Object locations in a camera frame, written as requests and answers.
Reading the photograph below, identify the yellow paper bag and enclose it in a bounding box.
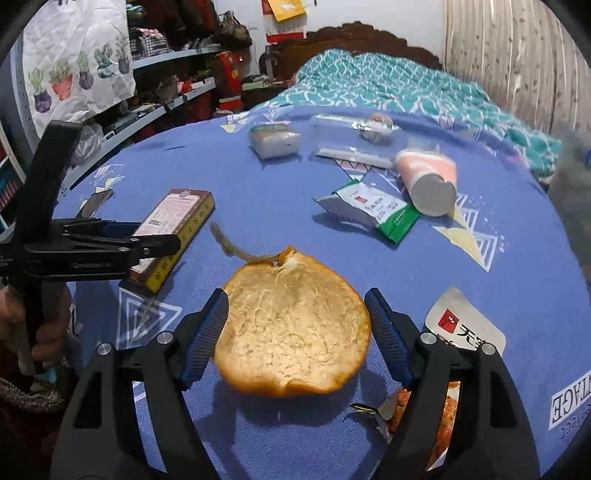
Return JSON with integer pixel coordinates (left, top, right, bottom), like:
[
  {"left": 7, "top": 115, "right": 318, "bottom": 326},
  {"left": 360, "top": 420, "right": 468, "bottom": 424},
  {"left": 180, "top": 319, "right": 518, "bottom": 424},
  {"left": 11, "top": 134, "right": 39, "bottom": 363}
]
[{"left": 268, "top": 0, "right": 308, "bottom": 23}]

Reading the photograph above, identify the white tissue packet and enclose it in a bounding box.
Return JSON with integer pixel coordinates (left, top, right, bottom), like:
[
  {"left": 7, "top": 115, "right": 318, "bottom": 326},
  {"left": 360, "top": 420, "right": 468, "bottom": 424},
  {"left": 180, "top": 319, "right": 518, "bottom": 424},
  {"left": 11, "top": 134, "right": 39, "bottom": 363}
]
[{"left": 249, "top": 122, "right": 302, "bottom": 160}]

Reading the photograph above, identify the teal patterned quilt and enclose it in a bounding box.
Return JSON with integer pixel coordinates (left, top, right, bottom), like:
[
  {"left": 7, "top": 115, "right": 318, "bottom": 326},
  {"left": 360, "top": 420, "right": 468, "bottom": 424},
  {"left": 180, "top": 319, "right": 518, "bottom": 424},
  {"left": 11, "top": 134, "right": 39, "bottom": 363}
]
[{"left": 252, "top": 50, "right": 561, "bottom": 178}]

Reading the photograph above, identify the person's left forearm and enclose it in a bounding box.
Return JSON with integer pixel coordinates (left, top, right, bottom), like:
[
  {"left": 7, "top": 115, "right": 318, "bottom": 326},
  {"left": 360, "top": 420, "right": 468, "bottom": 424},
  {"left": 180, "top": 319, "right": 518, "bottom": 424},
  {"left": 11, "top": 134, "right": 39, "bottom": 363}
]
[{"left": 0, "top": 362, "right": 81, "bottom": 480}]

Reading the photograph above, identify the person's left hand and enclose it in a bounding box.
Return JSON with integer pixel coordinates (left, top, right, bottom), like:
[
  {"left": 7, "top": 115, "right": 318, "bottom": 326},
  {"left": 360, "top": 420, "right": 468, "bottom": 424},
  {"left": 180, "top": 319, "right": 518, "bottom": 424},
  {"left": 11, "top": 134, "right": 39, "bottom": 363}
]
[{"left": 0, "top": 281, "right": 75, "bottom": 371}]

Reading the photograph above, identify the leaf print curtain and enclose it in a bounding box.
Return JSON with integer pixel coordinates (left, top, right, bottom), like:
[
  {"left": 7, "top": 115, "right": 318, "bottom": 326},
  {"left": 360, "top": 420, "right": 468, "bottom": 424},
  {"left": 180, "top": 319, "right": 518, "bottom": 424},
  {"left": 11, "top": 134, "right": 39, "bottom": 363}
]
[{"left": 443, "top": 0, "right": 591, "bottom": 153}]

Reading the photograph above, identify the carved wooden headboard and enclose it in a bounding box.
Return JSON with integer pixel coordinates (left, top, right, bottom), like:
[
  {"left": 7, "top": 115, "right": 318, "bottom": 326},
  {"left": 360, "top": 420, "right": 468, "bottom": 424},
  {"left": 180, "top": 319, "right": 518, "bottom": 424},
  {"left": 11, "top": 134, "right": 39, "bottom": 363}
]
[{"left": 265, "top": 21, "right": 443, "bottom": 81}]

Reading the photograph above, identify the orange peel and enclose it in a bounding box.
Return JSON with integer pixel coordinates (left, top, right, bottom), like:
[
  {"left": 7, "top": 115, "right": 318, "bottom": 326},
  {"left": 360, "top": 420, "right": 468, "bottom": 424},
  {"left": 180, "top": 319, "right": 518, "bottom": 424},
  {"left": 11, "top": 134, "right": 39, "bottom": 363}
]
[{"left": 210, "top": 223, "right": 372, "bottom": 398}]

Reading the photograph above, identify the cactus print cloth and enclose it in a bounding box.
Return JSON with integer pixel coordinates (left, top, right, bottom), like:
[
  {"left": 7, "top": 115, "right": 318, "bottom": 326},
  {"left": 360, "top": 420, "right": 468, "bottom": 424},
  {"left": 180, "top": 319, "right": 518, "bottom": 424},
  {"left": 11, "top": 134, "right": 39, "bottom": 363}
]
[{"left": 22, "top": 0, "right": 137, "bottom": 125}]

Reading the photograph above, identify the small brown round object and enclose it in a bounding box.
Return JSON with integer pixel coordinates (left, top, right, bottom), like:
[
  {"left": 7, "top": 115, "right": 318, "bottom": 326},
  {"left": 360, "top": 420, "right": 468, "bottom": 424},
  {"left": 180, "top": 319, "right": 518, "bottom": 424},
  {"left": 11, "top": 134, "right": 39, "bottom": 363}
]
[{"left": 360, "top": 113, "right": 396, "bottom": 144}]

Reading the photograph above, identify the brown handbag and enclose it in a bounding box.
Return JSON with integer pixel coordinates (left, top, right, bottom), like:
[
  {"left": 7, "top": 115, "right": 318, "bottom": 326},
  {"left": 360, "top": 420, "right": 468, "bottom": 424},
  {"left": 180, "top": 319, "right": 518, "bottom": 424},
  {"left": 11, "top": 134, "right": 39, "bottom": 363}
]
[{"left": 216, "top": 11, "right": 253, "bottom": 49}]

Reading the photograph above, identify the green and white sachet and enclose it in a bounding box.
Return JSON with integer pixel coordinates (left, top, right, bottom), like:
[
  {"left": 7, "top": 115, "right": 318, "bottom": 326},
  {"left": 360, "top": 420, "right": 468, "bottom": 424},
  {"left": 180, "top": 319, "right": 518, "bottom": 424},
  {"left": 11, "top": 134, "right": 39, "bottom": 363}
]
[{"left": 313, "top": 180, "right": 422, "bottom": 244}]

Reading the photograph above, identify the white packet with red logo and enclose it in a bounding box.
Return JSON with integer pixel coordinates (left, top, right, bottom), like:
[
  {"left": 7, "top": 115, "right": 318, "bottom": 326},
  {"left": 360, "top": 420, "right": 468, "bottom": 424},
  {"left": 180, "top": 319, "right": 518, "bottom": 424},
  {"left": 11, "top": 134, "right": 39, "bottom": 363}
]
[{"left": 424, "top": 287, "right": 507, "bottom": 356}]

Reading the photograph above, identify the brown and yellow carton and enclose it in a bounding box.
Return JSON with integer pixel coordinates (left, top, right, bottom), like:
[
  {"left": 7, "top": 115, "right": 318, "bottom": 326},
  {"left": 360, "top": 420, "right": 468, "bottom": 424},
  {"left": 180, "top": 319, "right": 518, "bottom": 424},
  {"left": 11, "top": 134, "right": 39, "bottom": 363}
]
[{"left": 121, "top": 188, "right": 216, "bottom": 296}]

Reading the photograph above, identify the blue printed bedsheet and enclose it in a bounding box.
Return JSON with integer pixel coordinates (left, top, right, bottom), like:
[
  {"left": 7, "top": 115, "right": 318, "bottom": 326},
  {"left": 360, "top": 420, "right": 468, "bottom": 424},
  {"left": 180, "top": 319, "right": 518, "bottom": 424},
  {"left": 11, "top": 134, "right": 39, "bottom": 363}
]
[{"left": 51, "top": 104, "right": 591, "bottom": 480}]

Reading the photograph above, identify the white plastic bag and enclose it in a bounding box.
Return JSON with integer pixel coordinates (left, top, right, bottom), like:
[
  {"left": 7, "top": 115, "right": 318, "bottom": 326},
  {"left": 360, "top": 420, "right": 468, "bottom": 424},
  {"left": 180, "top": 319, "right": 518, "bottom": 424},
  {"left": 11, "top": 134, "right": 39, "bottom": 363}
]
[{"left": 73, "top": 124, "right": 105, "bottom": 163}]

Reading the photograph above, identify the torn orange snack packet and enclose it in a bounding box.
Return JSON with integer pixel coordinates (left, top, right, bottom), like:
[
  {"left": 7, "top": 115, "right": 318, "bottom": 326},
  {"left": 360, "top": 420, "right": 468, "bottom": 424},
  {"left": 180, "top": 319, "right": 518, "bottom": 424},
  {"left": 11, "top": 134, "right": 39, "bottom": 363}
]
[{"left": 349, "top": 381, "right": 462, "bottom": 472}]

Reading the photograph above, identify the dark foil wrapper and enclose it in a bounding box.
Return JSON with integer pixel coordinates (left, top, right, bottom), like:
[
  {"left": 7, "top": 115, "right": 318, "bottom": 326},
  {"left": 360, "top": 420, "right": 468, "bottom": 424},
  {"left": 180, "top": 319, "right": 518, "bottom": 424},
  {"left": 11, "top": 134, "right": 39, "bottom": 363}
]
[{"left": 74, "top": 188, "right": 115, "bottom": 220}]

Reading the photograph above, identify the clear plastic package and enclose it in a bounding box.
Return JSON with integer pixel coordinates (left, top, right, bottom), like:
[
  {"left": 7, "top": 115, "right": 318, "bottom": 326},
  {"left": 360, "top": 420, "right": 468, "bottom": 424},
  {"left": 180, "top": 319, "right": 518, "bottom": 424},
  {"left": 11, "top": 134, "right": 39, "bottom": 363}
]
[{"left": 310, "top": 113, "right": 402, "bottom": 169}]

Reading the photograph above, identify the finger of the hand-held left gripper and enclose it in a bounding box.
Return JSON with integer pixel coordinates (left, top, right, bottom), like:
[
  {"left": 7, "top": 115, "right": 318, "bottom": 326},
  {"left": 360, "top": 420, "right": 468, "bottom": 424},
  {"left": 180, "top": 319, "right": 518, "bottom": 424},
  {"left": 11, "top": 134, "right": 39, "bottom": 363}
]
[
  {"left": 60, "top": 218, "right": 140, "bottom": 239},
  {"left": 23, "top": 233, "right": 182, "bottom": 278}
]

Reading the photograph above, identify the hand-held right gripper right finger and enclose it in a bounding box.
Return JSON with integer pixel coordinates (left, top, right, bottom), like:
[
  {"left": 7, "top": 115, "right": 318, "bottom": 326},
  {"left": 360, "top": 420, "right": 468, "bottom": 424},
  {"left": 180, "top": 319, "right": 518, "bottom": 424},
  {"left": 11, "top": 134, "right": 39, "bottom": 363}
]
[{"left": 364, "top": 287, "right": 541, "bottom": 480}]

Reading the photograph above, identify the grey metal shelf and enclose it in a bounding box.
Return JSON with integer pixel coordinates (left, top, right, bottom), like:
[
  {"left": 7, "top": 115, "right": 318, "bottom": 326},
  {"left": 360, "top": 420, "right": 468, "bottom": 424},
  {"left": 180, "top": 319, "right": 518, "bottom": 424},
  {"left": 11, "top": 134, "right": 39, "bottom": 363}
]
[{"left": 0, "top": 44, "right": 223, "bottom": 241}]

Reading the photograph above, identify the plaid bag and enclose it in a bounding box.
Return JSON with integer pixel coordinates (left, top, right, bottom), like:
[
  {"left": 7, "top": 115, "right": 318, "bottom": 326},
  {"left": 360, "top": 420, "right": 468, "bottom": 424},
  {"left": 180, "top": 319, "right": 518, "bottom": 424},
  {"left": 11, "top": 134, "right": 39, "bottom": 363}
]
[{"left": 129, "top": 34, "right": 170, "bottom": 59}]

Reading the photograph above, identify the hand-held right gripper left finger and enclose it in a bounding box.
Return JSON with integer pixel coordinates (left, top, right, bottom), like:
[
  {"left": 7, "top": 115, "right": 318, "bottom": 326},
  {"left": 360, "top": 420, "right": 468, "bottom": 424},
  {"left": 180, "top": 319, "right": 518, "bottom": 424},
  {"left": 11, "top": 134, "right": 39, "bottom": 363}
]
[{"left": 50, "top": 288, "right": 230, "bottom": 480}]

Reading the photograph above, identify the red wall calendar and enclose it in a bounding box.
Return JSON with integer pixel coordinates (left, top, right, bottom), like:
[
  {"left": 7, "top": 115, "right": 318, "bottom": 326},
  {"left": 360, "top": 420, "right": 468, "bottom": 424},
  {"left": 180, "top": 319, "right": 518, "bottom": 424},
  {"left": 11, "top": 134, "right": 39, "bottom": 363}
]
[{"left": 261, "top": 0, "right": 305, "bottom": 44}]

